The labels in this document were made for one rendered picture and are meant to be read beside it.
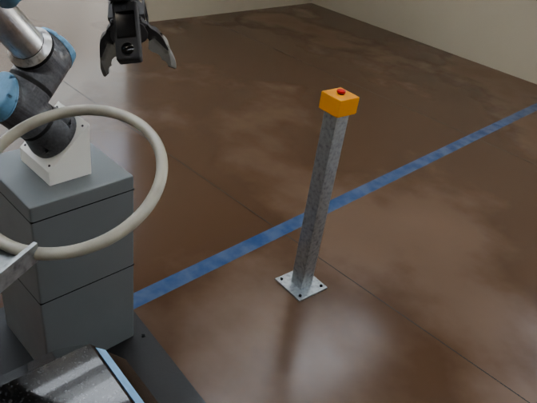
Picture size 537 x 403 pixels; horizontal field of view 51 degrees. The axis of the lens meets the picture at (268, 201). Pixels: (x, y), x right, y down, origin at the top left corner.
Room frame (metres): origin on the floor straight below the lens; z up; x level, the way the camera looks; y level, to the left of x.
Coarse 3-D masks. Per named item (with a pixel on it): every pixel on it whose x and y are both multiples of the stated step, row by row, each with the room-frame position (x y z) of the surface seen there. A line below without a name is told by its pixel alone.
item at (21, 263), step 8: (32, 248) 0.97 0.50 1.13; (0, 256) 0.97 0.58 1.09; (8, 256) 0.98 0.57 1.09; (16, 256) 0.93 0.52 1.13; (24, 256) 0.94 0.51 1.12; (32, 256) 0.97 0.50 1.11; (0, 264) 0.95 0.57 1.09; (8, 264) 0.90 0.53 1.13; (16, 264) 0.92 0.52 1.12; (24, 264) 0.94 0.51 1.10; (32, 264) 0.96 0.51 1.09; (0, 272) 0.88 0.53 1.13; (8, 272) 0.90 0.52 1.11; (16, 272) 0.92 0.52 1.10; (24, 272) 0.94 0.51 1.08; (0, 280) 0.87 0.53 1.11; (8, 280) 0.89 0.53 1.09; (0, 288) 0.87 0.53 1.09
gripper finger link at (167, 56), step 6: (150, 42) 1.11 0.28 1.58; (156, 42) 1.11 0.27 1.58; (168, 42) 1.17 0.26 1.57; (150, 48) 1.11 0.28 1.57; (156, 48) 1.12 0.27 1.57; (162, 48) 1.12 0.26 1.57; (162, 54) 1.12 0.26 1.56; (168, 54) 1.13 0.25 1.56; (168, 60) 1.13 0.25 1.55; (174, 60) 1.14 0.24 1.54; (174, 66) 1.15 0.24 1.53
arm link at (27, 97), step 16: (0, 80) 1.66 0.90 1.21; (16, 80) 1.65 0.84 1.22; (32, 80) 1.68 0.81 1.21; (0, 96) 1.60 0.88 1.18; (16, 96) 1.61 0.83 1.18; (32, 96) 1.66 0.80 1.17; (48, 96) 1.71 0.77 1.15; (0, 112) 1.58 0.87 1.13; (16, 112) 1.60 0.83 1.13; (32, 112) 1.64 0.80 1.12
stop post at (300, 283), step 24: (336, 96) 2.29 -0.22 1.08; (336, 120) 2.27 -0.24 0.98; (336, 144) 2.30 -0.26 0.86; (336, 168) 2.32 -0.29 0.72; (312, 192) 2.31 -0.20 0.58; (312, 216) 2.29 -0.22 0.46; (312, 240) 2.28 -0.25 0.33; (312, 264) 2.31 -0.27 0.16; (288, 288) 2.27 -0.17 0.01; (312, 288) 2.30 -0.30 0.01
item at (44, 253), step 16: (48, 112) 1.38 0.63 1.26; (64, 112) 1.39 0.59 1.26; (80, 112) 1.40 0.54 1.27; (96, 112) 1.40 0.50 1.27; (112, 112) 1.39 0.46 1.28; (128, 112) 1.39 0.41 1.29; (16, 128) 1.32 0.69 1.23; (32, 128) 1.34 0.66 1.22; (144, 128) 1.34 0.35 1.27; (0, 144) 1.27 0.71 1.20; (160, 144) 1.29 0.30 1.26; (160, 160) 1.24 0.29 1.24; (160, 176) 1.19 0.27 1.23; (160, 192) 1.16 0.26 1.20; (144, 208) 1.10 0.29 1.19; (128, 224) 1.06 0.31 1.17; (0, 240) 1.00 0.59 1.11; (96, 240) 1.01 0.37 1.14; (112, 240) 1.02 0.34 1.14; (48, 256) 0.97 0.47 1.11; (64, 256) 0.98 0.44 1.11; (80, 256) 0.99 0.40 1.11
